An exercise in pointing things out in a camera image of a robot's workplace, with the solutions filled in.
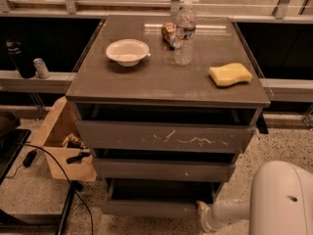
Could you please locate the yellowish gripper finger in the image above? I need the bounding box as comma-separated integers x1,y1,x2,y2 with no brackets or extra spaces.
197,201,208,210

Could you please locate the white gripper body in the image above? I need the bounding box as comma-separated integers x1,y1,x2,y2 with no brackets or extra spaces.
198,207,216,233

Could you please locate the grey bottom drawer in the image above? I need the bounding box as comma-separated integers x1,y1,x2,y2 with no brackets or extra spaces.
101,179,223,218

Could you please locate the grey drawer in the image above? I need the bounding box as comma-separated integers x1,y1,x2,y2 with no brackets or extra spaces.
93,149,238,182
101,179,223,218
73,102,261,153

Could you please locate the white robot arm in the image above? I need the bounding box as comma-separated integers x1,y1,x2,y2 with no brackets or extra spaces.
198,161,313,235

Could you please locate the grey middle drawer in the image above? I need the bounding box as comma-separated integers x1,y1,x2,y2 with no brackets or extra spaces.
93,149,238,182

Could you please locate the grey drawer cabinet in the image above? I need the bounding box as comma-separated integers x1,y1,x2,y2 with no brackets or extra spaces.
65,15,272,194

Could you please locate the grey top drawer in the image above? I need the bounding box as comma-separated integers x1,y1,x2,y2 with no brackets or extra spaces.
73,102,261,153

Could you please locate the open cardboard box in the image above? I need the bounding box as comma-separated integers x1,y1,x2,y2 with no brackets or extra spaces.
31,97,97,182

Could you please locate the black tool in box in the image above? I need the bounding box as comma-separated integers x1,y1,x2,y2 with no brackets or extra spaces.
67,152,91,165

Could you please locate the yellow sponge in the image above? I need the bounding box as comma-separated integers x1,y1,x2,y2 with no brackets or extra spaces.
208,63,252,87

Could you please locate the white bowl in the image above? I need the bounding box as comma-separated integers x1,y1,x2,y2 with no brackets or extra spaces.
106,39,150,67

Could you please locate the black power adapter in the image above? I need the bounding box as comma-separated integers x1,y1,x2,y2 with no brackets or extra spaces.
22,150,37,167

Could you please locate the brown crumpled snack bag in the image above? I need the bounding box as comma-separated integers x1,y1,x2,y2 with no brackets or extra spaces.
161,23,176,48

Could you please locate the clear plastic water bottle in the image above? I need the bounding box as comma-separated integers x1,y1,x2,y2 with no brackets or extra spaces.
174,1,197,66

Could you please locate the black metal stand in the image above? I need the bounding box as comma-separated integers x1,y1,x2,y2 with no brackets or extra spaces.
0,111,84,235

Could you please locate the silver drink can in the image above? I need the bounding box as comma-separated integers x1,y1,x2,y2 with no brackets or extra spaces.
33,58,50,79

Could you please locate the black thermos bottle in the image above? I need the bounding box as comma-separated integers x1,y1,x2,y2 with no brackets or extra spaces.
6,39,36,78

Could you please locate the black cable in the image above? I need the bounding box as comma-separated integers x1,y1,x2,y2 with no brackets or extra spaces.
4,143,95,235

